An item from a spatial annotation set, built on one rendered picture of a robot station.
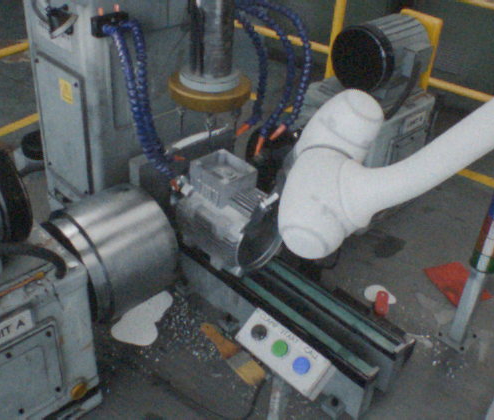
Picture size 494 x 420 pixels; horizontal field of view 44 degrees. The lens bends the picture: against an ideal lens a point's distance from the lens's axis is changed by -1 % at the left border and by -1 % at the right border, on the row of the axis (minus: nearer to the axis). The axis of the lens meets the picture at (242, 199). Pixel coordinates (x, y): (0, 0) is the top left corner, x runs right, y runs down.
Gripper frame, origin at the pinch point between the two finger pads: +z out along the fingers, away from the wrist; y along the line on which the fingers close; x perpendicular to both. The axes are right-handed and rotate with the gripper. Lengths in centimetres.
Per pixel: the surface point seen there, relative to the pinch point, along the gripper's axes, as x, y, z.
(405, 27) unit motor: -25, -70, -14
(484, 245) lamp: 30.9, -33.0, -17.0
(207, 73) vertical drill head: -30.1, -2.6, -13.2
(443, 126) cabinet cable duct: -27, -285, 139
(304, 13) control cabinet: -159, -282, 167
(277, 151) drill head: -16.1, -26.7, 9.8
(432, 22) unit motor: -24, -83, -14
